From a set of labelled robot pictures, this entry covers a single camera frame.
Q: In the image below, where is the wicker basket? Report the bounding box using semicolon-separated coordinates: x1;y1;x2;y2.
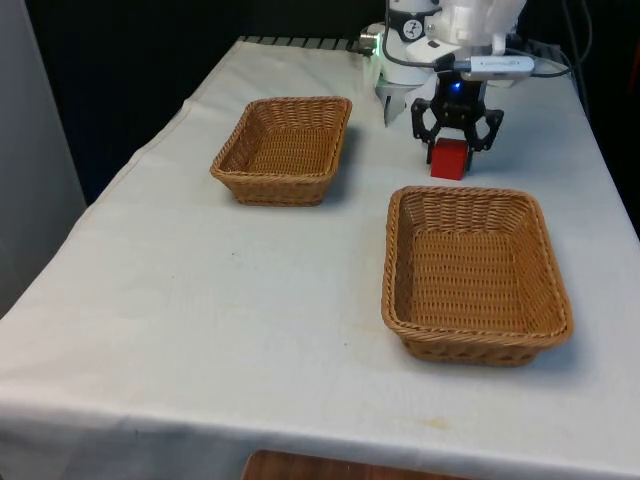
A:
208;95;354;207
380;185;575;369

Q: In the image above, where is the black cable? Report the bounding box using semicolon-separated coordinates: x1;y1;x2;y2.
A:
577;0;592;109
531;0;576;79

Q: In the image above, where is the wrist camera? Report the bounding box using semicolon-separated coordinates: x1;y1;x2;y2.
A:
458;55;536;81

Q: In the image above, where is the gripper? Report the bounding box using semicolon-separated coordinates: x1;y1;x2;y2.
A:
410;72;505;174

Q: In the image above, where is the red cube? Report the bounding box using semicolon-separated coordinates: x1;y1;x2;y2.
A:
430;138;469;180

